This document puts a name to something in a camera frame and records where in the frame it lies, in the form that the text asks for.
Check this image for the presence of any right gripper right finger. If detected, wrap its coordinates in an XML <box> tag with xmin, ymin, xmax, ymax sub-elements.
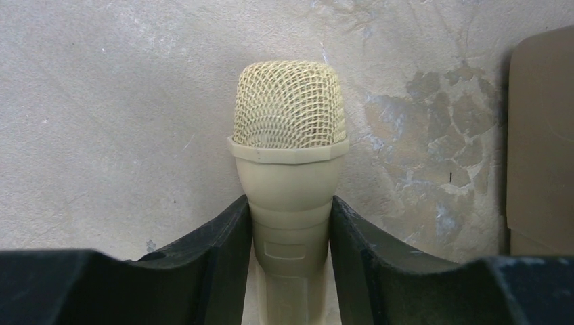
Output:
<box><xmin>330</xmin><ymin>196</ymin><xmax>573</xmax><ymax>324</ymax></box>

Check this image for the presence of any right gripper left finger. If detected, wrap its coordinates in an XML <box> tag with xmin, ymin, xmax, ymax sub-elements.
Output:
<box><xmin>1</xmin><ymin>196</ymin><xmax>252</xmax><ymax>324</ymax></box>

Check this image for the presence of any cream beige microphone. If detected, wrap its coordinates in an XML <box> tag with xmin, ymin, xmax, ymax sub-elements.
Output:
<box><xmin>228</xmin><ymin>61</ymin><xmax>349</xmax><ymax>324</ymax></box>

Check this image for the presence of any tan plastic tool case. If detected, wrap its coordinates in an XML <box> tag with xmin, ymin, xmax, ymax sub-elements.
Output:
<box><xmin>506</xmin><ymin>26</ymin><xmax>573</xmax><ymax>255</ymax></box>

